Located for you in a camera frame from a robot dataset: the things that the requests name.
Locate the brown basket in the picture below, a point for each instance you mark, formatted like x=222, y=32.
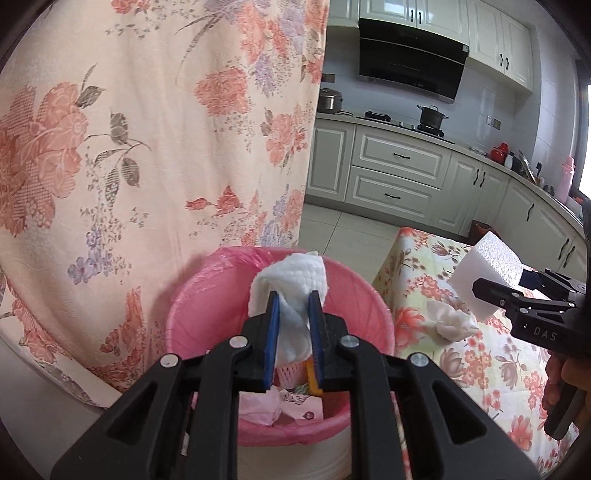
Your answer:
x=480, y=230

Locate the wall socket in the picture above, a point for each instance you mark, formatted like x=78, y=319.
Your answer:
x=494, y=122

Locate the black cooking pot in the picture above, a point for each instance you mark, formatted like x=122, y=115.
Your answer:
x=431, y=119

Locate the white upper cabinets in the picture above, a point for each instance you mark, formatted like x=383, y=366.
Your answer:
x=498, y=41

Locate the gas stove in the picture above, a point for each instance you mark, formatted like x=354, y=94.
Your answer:
x=383, y=115

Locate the red kettle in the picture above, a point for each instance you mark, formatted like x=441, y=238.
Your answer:
x=498, y=153

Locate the white lower cabinets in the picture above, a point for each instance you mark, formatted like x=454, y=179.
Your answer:
x=392, y=161

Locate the pink lined trash bin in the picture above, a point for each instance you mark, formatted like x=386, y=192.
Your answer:
x=203, y=295

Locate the pink thermos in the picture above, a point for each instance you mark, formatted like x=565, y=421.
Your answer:
x=566, y=182

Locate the floral tablecloth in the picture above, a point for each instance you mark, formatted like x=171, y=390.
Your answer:
x=461, y=378

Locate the black range hood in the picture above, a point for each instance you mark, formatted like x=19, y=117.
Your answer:
x=411, y=55

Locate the steel rice cooker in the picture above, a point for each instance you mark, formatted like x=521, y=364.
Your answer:
x=330, y=101

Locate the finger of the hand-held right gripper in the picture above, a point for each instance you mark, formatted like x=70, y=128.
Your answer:
x=501, y=295
x=561, y=281

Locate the white foam block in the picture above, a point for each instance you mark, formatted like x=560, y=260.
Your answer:
x=489, y=258

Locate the floral curtain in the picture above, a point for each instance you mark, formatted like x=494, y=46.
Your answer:
x=138, y=138

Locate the person's right hand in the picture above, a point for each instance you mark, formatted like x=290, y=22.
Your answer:
x=554, y=374

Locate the white tissue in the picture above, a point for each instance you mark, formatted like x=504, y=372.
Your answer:
x=261, y=406
x=450, y=321

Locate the yellow sponge with hole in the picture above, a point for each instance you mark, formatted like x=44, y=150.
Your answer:
x=313, y=378

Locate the small white bottle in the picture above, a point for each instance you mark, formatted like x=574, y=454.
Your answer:
x=509, y=161

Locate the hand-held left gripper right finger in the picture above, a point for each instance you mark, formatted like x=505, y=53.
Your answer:
x=316, y=341

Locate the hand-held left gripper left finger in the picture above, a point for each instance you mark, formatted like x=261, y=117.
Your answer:
x=271, y=341

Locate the white paper towel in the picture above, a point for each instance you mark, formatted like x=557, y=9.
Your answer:
x=295, y=277

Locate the white cabinets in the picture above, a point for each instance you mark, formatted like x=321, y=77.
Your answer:
x=498, y=41
x=392, y=161

